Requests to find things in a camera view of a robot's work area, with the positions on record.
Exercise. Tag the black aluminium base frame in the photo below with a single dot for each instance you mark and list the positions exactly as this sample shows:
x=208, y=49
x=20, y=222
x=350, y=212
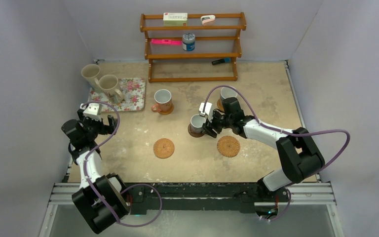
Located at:
x=245, y=197

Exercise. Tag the woven rattan coaster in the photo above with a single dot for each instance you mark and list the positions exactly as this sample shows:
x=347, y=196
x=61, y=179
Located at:
x=228, y=146
x=163, y=148

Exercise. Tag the small grey white mug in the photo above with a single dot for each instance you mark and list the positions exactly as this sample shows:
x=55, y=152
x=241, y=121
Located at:
x=196, y=124

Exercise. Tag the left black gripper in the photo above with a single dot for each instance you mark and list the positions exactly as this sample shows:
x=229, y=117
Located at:
x=104, y=130

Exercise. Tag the blue mug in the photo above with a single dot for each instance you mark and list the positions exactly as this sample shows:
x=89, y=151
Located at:
x=227, y=92

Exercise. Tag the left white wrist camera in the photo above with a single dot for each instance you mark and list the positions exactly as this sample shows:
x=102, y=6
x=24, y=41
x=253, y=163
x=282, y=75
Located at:
x=92, y=111

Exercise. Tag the pink white small device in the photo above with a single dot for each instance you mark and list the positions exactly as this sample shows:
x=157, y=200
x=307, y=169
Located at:
x=207, y=20

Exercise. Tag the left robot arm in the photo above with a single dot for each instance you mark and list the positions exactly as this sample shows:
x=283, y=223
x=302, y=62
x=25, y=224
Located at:
x=98, y=199

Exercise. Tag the black blue marker pen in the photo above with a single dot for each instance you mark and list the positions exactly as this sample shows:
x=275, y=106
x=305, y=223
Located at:
x=221, y=61

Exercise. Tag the smooth wooden coaster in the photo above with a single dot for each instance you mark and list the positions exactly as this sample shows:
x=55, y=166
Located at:
x=219, y=105
x=168, y=111

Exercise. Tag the cream mug with plant print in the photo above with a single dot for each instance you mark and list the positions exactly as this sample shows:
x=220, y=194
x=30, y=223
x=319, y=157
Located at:
x=110, y=85

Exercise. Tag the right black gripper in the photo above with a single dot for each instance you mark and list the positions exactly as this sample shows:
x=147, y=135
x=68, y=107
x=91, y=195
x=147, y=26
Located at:
x=208, y=131

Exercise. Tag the tall cream mug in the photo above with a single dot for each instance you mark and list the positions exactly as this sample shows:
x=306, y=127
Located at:
x=91, y=74

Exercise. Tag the floral pattern tray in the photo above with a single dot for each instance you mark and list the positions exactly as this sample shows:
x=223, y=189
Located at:
x=133, y=90

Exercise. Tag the wooden three-tier shelf rack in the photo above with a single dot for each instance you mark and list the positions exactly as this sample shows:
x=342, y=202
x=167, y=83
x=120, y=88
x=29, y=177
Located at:
x=232, y=56

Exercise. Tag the dark brown wooden coaster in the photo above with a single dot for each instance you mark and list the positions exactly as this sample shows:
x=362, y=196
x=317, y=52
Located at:
x=194, y=134

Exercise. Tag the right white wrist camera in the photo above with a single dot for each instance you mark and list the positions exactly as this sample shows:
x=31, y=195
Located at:
x=206, y=110

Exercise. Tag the pink highlighter marker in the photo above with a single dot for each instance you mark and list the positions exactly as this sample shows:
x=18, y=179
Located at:
x=166, y=42

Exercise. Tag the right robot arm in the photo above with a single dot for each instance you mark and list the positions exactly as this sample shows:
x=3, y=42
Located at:
x=298, y=153

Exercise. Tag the white green cardboard box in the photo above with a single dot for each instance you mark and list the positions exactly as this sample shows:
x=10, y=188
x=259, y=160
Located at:
x=175, y=19

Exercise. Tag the blue white lidded jar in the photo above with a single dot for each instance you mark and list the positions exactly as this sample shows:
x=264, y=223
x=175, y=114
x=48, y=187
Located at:
x=188, y=42

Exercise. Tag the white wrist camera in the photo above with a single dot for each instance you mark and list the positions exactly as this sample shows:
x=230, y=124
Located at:
x=206, y=110
x=92, y=111

